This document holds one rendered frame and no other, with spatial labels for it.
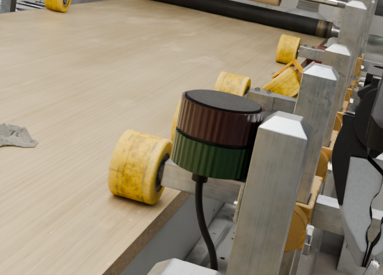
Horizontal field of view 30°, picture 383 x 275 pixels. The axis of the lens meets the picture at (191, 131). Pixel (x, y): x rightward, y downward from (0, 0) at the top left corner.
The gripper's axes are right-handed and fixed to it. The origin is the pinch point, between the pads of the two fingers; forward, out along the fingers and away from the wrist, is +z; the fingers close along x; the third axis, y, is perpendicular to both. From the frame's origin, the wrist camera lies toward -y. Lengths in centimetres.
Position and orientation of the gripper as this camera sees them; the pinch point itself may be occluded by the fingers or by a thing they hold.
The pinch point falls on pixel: (367, 255)
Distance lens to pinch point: 58.5
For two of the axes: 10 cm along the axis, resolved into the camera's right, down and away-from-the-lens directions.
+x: -9.5, -2.4, 2.1
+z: -1.8, 9.4, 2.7
